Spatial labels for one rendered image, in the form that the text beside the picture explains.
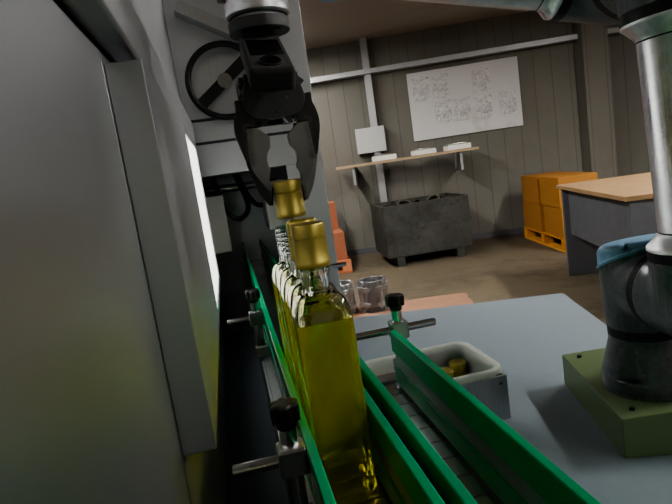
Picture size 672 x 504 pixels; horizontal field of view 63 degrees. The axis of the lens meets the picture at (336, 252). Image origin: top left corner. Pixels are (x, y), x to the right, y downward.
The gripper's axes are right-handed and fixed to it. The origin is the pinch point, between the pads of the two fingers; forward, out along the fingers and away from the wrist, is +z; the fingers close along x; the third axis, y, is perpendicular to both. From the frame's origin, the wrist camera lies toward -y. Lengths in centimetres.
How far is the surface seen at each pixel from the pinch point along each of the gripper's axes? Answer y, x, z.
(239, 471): -18.1, 10.6, 23.4
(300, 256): -12.7, 1.3, 6.0
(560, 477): -31.8, -12.6, 22.6
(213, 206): 110, 10, 4
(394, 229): 524, -179, 76
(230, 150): 97, 2, -11
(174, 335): -17.4, 13.8, 10.1
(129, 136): -17.4, 14.3, -6.9
